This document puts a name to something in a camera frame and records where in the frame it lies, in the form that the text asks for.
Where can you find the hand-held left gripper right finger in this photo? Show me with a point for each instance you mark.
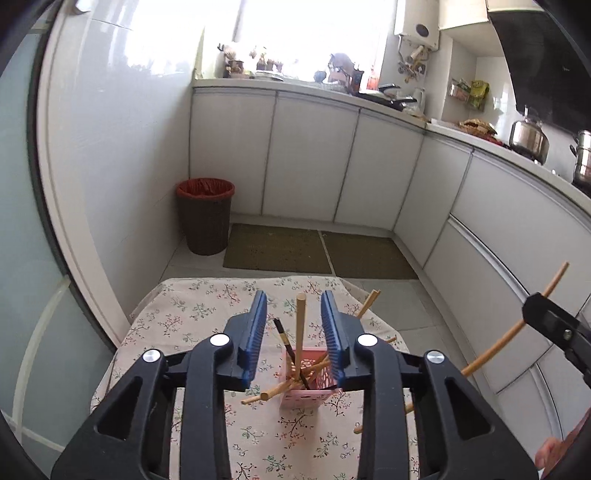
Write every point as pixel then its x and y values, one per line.
pixel 331 341

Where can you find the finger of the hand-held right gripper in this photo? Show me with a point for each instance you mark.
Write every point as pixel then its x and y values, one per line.
pixel 558 325

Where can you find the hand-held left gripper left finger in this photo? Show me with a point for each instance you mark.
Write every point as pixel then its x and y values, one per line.
pixel 258 341

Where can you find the thin orange wooden chopstick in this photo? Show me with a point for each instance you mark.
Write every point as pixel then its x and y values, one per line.
pixel 498 344

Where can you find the pink plastic basket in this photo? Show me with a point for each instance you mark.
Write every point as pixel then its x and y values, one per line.
pixel 304 399

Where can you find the person's right hand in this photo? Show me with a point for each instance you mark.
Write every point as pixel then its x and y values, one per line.
pixel 549 450

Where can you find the black chopstick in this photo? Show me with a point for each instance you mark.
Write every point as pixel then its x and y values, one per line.
pixel 287 344

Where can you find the floral tablecloth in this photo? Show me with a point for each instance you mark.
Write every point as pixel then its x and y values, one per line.
pixel 198 314

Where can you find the olive floor mat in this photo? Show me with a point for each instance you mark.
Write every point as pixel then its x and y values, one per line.
pixel 364 256
pixel 272 249

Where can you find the white base cabinets under stove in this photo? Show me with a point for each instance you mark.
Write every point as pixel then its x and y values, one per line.
pixel 498 221

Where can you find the brown wicker trash bin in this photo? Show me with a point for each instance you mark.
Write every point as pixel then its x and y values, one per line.
pixel 205 221

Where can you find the steel steamer pot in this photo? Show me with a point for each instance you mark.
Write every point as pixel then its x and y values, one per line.
pixel 582 157

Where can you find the white base cabinets under window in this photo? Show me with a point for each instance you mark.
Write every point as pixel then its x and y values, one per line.
pixel 309 157

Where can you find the steel kettle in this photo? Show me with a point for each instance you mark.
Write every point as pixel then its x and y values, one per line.
pixel 528 138

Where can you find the wicker food basket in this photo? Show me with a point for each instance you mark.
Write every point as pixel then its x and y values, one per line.
pixel 475 125

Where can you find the black frying pan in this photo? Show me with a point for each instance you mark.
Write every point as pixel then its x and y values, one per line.
pixel 388 99

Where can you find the white jug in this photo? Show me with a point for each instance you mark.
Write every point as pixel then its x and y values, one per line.
pixel 419 101

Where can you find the frosted glass sliding door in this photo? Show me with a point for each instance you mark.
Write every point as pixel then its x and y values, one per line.
pixel 27 230

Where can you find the red bottle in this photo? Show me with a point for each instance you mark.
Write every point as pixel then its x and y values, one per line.
pixel 373 81

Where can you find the black range hood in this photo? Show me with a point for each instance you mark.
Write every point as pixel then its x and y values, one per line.
pixel 540 55

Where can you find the brown ornament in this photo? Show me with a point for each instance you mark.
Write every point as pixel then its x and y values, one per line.
pixel 339 64

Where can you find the small windowsill ornaments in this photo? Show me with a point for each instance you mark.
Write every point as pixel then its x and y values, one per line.
pixel 261 62

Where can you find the kitchen window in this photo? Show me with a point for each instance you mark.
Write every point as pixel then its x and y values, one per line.
pixel 314 32

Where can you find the white water heater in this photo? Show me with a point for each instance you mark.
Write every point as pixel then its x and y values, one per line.
pixel 418 27

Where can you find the white upper cabinet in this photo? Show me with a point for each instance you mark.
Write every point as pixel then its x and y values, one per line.
pixel 461 14

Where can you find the wall rack with packets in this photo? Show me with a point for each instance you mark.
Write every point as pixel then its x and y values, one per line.
pixel 478 92

